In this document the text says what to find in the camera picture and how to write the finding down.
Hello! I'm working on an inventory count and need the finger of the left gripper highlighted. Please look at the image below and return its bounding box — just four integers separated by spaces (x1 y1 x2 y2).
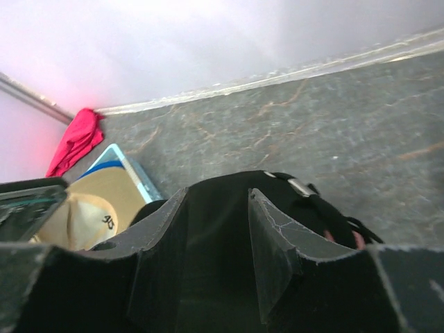
1 177 68 242

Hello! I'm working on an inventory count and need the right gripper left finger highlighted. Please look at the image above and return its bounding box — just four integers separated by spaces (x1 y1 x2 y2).
1 189 187 332

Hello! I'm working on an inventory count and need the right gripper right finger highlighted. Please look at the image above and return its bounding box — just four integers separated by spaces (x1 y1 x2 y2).
248 189 443 332

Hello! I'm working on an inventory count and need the tan sport cap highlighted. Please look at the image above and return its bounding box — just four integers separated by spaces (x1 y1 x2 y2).
30 166 146 251

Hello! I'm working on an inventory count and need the black NY cap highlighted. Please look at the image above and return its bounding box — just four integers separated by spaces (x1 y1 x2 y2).
131 169 384 333

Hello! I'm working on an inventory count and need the blue perforated plastic basket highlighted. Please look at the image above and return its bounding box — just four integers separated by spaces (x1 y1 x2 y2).
89 144 163 203

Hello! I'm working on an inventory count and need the magenta cloth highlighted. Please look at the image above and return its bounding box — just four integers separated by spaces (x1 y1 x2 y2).
45 108 105 178

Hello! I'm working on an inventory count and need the blue hat in basket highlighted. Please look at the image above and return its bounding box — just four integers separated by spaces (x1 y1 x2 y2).
79 160 123 179

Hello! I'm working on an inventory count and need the left corner aluminium post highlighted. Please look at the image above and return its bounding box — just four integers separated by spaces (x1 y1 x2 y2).
1 72 74 125

